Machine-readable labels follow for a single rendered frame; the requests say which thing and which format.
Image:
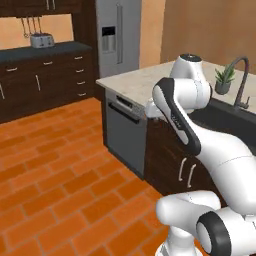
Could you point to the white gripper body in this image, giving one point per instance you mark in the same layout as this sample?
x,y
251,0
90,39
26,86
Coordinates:
x,y
153,110

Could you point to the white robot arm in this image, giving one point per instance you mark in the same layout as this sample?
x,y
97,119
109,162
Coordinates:
x,y
226,156

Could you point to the dark sink basin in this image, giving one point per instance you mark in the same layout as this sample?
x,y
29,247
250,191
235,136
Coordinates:
x,y
230,121

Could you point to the grey dishwasher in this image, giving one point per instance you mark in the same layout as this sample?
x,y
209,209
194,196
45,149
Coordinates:
x,y
125,143

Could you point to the dark wood cupboard door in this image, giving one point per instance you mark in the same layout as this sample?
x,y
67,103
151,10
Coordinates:
x,y
201,176
163,156

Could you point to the green plant in grey pot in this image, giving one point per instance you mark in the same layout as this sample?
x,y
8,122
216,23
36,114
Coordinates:
x,y
224,80

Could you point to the stainless steel fridge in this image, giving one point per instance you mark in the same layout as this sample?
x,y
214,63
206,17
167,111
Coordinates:
x,y
118,36

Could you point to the dark curved tap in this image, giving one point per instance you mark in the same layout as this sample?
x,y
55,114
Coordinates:
x,y
245,80

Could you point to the dark wood lower cupboard run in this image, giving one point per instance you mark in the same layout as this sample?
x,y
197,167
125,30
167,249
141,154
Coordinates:
x,y
46,80

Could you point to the dark wood cupboard run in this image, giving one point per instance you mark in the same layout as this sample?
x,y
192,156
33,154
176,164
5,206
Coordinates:
x,y
46,80
36,6

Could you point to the silver toaster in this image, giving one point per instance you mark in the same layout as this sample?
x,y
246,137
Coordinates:
x,y
42,40

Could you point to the dark wood upper cupboard run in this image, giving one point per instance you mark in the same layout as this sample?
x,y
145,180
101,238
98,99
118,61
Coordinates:
x,y
36,6

